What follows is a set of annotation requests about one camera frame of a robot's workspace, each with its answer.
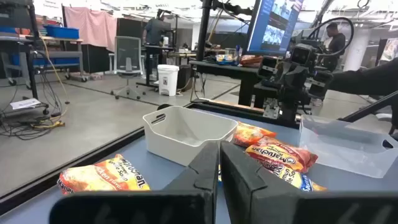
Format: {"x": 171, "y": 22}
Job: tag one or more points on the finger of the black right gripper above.
{"x": 299, "y": 81}
{"x": 287, "y": 81}

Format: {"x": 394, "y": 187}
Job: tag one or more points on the white paper sheet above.
{"x": 25, "y": 103}

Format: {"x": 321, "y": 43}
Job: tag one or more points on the red Maruchan noodle packet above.
{"x": 280, "y": 154}

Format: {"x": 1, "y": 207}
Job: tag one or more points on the white trash can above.
{"x": 168, "y": 81}

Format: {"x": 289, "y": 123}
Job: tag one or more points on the black frame clamp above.
{"x": 163, "y": 107}

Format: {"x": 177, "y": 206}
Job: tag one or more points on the clear plastic bin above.
{"x": 342, "y": 149}

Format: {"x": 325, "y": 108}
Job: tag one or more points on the person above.
{"x": 155, "y": 31}
{"x": 337, "y": 43}

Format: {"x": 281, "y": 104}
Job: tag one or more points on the black bin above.
{"x": 184, "y": 77}

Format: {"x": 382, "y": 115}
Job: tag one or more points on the black pole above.
{"x": 203, "y": 31}

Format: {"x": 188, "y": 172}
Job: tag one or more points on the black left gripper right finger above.
{"x": 258, "y": 202}

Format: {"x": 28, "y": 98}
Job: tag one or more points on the blue noodle packet on desk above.
{"x": 224, "y": 58}

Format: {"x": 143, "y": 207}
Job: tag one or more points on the red noodle packet on desk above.
{"x": 251, "y": 60}

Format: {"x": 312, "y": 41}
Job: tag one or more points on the blue yellow Maruchan noodle packet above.
{"x": 298, "y": 180}

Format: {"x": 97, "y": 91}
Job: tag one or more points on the grey office chair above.
{"x": 127, "y": 53}

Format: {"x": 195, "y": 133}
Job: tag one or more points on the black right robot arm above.
{"x": 290, "y": 109}

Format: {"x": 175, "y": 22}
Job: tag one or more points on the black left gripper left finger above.
{"x": 192, "y": 202}

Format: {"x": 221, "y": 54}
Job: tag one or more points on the computer monitor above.
{"x": 270, "y": 28}

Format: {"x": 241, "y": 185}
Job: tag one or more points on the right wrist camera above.
{"x": 300, "y": 55}

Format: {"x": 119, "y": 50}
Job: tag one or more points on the orange Maruchan noodle packet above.
{"x": 248, "y": 135}
{"x": 102, "y": 177}

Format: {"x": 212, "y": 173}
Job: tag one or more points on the white plastic bin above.
{"x": 186, "y": 130}

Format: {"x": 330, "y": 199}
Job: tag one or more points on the metal shelf cart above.
{"x": 62, "y": 56}

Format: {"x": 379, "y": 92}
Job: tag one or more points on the pink cloth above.
{"x": 90, "y": 26}

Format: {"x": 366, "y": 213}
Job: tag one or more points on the white column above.
{"x": 356, "y": 49}

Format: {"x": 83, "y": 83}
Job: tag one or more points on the blue storage bin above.
{"x": 62, "y": 32}

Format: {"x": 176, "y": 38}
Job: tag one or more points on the computer desk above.
{"x": 224, "y": 67}

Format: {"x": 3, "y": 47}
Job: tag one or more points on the black standing desk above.
{"x": 155, "y": 48}

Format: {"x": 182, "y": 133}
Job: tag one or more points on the black equipment rack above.
{"x": 31, "y": 62}

